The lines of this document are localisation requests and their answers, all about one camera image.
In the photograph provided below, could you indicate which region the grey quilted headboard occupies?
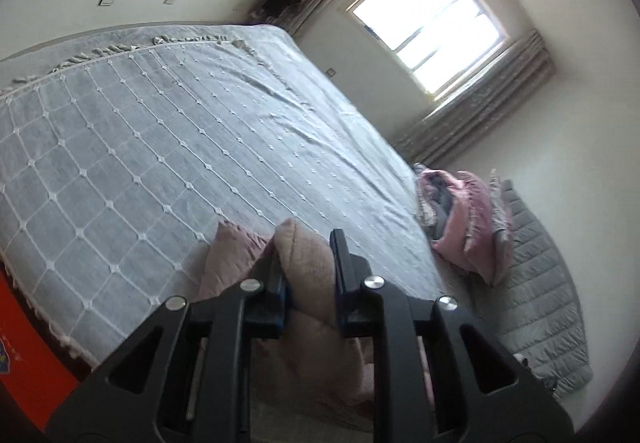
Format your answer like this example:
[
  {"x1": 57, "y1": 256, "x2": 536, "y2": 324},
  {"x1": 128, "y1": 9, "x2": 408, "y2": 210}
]
[{"x1": 467, "y1": 179, "x2": 596, "y2": 398}]

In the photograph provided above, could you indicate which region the pink pillow pile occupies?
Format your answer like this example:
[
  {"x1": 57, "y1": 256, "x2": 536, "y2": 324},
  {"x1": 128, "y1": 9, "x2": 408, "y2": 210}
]
[{"x1": 412, "y1": 163, "x2": 501, "y2": 286}]

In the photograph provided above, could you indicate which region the pink towel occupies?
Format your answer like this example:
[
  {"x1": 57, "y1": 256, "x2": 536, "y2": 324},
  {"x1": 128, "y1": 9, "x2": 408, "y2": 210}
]
[{"x1": 196, "y1": 218, "x2": 437, "y2": 435}]

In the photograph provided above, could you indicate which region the hanging olive coat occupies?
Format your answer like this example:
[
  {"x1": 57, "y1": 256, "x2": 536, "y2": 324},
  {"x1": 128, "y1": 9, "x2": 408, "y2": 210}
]
[{"x1": 250, "y1": 0, "x2": 306, "y2": 21}]

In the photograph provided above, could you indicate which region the grey pillow with pink trim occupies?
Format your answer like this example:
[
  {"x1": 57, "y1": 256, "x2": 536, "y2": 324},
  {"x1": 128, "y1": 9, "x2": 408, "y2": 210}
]
[{"x1": 486, "y1": 168, "x2": 517, "y2": 274}]

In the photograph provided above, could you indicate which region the grey grid bed cover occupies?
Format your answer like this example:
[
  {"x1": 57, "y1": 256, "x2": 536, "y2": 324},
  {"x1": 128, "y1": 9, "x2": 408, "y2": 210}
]
[{"x1": 0, "y1": 24, "x2": 447, "y2": 370}]

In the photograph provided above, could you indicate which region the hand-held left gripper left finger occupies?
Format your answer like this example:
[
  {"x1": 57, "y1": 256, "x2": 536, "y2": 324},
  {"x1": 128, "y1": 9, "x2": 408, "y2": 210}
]
[{"x1": 45, "y1": 250, "x2": 292, "y2": 443}]

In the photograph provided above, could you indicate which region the window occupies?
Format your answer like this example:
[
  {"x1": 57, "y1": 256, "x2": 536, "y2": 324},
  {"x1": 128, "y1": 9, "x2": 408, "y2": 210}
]
[{"x1": 351, "y1": 0, "x2": 512, "y2": 102}]

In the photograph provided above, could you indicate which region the orange box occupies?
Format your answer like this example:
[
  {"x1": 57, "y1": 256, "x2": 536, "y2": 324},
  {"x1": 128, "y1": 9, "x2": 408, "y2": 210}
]
[{"x1": 0, "y1": 267, "x2": 95, "y2": 443}]

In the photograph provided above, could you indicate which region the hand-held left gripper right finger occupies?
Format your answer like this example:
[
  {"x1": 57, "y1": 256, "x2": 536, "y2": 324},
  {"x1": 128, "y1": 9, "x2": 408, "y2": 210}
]
[{"x1": 329, "y1": 229, "x2": 577, "y2": 443}]

